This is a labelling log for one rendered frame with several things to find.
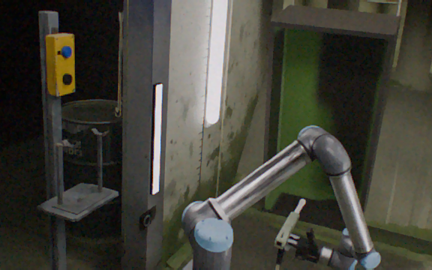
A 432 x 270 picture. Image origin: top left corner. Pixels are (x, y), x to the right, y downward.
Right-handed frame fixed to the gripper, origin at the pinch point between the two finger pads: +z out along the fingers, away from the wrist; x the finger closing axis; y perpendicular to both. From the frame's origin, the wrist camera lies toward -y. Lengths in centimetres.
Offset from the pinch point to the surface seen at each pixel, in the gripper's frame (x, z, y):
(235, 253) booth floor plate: 59, 35, 64
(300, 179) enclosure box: 84, 9, 8
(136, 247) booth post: 1, 81, 43
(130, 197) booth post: 2, 89, 13
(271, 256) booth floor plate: 68, 12, 62
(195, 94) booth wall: 55, 81, -39
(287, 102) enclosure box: 75, 27, -44
